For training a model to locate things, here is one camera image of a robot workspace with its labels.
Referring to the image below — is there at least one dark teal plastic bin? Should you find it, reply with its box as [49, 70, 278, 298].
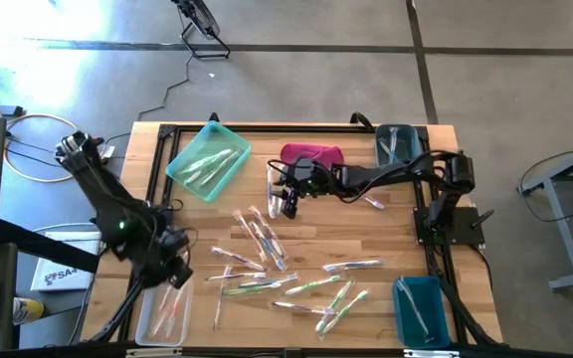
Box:
[391, 275, 452, 349]

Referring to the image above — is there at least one grey metal table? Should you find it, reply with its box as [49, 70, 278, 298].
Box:
[519, 137, 573, 293]

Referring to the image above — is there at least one yellow can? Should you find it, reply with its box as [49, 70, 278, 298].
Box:
[12, 296, 47, 326]

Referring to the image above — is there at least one magenta microfibre cloth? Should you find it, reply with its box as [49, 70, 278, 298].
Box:
[280, 142, 345, 170]

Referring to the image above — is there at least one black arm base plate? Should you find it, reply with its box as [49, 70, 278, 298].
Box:
[413, 206, 486, 248]

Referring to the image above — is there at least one white printed booklet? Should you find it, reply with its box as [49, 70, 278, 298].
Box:
[30, 231, 99, 293]

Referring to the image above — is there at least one black desk beam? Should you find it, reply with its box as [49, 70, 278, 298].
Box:
[0, 218, 101, 274]

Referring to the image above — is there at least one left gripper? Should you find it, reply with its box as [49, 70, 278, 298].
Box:
[138, 226, 194, 291]

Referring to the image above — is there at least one black floor fan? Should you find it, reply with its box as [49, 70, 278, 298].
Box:
[170, 0, 232, 60]

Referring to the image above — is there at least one grey-blue plastic bin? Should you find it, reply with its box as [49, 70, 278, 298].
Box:
[374, 123, 425, 170]

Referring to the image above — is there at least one light teal translucent tray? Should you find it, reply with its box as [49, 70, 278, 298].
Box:
[165, 120, 252, 204]

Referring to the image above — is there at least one clear plastic tray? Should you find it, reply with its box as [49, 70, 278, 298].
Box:
[134, 275, 195, 347]

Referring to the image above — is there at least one black power cable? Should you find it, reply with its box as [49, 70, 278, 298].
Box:
[517, 148, 573, 246]
[101, 54, 193, 145]

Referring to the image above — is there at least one beige cable coil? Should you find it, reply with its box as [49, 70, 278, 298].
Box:
[3, 112, 83, 184]

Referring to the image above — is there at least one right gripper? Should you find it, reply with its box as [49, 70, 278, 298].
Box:
[279, 157, 342, 221]

